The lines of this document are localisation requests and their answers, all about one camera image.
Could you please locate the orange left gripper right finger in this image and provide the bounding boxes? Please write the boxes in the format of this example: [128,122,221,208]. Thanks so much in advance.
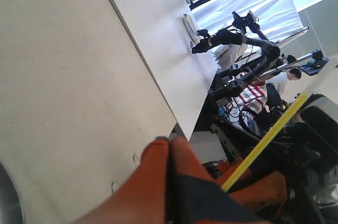
[170,136,268,223]

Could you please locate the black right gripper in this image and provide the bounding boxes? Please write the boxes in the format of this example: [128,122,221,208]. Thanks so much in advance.
[230,94,337,223]

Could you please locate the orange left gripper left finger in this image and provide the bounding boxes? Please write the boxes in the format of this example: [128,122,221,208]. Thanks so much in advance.
[74,136,169,223]

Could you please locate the distant black robot arms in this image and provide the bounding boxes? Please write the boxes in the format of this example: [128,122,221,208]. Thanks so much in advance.
[191,11,281,101]

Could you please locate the person in striped shirt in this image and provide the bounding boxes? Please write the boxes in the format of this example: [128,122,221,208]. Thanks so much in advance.
[222,74,272,131]

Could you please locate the person in white shirt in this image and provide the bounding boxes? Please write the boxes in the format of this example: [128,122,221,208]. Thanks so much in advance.
[266,68,302,95]

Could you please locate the round steel plate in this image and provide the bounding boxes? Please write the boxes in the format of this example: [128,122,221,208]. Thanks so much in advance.
[1,163,26,224]

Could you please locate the white backdrop cloth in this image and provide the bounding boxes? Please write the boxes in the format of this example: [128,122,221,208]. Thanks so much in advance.
[190,0,304,42]

